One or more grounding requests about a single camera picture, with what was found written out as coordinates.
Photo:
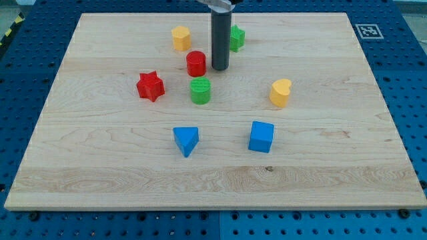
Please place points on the red star block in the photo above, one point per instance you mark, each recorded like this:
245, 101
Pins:
150, 86

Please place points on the green star block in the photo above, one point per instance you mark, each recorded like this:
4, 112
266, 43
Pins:
237, 38

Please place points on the blue triangle block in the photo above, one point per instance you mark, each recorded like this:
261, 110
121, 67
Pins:
186, 138

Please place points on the green cylinder block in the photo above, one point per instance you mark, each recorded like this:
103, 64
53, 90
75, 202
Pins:
200, 90

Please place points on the blue cube block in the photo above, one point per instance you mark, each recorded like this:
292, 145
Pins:
261, 137

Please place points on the red cylinder block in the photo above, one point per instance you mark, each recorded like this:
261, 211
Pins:
196, 63

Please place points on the yellow heart block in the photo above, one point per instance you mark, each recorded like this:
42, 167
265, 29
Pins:
280, 92

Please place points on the light wooden board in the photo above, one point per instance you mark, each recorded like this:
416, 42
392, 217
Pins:
98, 146

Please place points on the yellow hexagon block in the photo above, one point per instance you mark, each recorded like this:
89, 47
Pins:
181, 38

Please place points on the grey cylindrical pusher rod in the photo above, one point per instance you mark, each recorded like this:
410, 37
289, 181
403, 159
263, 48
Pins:
220, 39

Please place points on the white fiducial marker tag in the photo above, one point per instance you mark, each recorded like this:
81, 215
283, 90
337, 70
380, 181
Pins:
369, 31

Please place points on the yellow black hazard tape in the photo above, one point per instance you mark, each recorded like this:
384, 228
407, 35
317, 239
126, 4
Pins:
12, 30

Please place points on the silver rod mount bracket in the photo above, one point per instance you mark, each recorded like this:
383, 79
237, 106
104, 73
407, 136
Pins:
220, 6

